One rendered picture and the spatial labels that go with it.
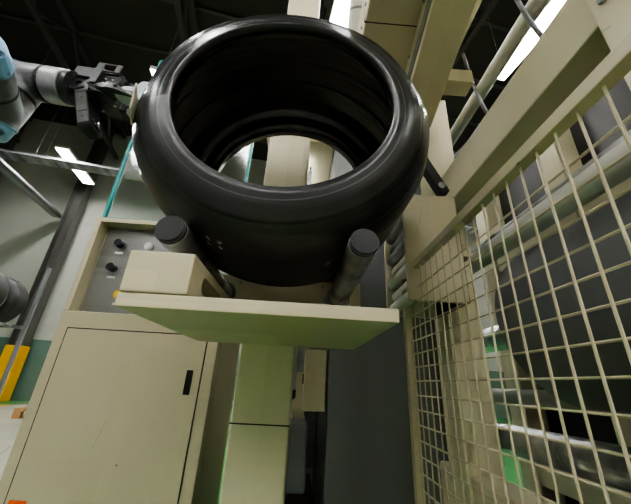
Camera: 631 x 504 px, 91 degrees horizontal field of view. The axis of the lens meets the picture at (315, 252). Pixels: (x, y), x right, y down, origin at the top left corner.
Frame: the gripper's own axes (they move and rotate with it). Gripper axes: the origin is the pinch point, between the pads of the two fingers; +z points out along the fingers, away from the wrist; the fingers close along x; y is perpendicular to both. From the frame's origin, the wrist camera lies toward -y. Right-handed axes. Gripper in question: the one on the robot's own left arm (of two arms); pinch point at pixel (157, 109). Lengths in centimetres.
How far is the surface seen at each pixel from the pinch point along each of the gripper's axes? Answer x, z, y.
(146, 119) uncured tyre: -11.2, 7.6, -13.0
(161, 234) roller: -11.0, 17.0, -32.6
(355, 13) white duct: 42, 38, 118
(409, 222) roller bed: 19, 61, -6
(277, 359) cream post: 26, 34, -45
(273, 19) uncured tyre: -11.3, 22.6, 17.3
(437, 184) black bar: 20, 69, 8
